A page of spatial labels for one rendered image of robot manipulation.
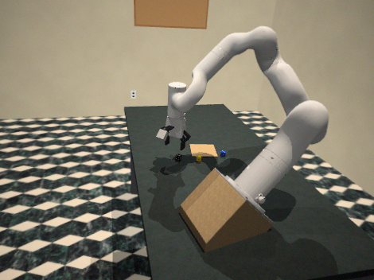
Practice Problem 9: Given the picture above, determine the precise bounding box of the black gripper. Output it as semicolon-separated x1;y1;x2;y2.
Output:
162;116;191;150

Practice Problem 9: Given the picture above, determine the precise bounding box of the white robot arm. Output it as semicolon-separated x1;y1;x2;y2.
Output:
167;26;329;213

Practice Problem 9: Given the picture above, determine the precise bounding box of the tan flat mat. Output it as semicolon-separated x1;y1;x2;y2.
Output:
189;144;218;157

